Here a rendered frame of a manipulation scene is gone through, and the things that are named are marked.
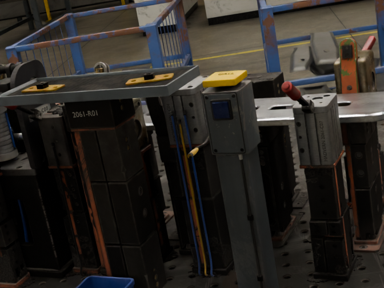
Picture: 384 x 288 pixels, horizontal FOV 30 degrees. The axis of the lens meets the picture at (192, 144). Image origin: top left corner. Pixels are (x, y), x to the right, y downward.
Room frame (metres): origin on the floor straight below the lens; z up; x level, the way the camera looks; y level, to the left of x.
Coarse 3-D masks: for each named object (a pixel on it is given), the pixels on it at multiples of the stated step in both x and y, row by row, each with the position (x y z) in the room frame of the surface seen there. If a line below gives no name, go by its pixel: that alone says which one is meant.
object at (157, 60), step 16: (160, 0) 4.77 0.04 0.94; (176, 0) 4.53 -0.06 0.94; (64, 16) 4.79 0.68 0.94; (80, 16) 4.85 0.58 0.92; (160, 16) 3.88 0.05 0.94; (176, 16) 4.73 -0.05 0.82; (112, 32) 3.63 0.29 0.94; (128, 32) 3.62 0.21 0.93; (16, 48) 3.71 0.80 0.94; (32, 48) 3.70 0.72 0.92; (80, 48) 4.86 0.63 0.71; (160, 48) 3.61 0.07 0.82; (80, 64) 4.84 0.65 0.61; (112, 64) 4.85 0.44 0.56; (128, 64) 4.81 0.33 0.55; (160, 64) 3.60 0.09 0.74; (192, 64) 4.72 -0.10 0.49
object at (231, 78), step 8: (216, 72) 1.22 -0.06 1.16; (224, 72) 1.21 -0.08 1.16; (232, 72) 1.20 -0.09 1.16; (240, 72) 1.19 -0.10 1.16; (208, 80) 1.17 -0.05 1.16; (216, 80) 1.16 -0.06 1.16; (224, 80) 1.16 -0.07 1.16; (232, 80) 1.15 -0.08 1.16; (240, 80) 1.17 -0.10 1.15; (224, 88) 1.18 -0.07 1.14
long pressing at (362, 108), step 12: (348, 96) 1.49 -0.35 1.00; (360, 96) 1.47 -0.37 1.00; (372, 96) 1.45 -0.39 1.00; (144, 108) 1.71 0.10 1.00; (264, 108) 1.51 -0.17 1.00; (348, 108) 1.40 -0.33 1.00; (360, 108) 1.38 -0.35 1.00; (372, 108) 1.37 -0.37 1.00; (264, 120) 1.42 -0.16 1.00; (276, 120) 1.41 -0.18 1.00; (288, 120) 1.39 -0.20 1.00; (348, 120) 1.34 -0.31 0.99; (360, 120) 1.33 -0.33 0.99; (372, 120) 1.32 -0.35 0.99
